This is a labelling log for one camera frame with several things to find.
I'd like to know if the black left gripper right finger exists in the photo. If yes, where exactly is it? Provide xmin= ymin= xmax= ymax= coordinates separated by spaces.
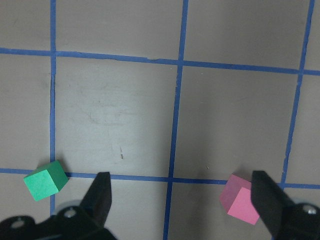
xmin=250 ymin=170 xmax=296 ymax=239

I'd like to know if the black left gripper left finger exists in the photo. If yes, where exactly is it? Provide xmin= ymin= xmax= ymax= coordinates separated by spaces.
xmin=80 ymin=172 xmax=112 ymax=227

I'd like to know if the pink foam cube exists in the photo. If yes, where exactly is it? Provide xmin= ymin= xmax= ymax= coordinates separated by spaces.
xmin=219 ymin=174 xmax=260 ymax=225

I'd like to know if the green foam cube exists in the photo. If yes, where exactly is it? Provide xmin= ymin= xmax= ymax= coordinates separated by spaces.
xmin=23 ymin=160 xmax=69 ymax=202

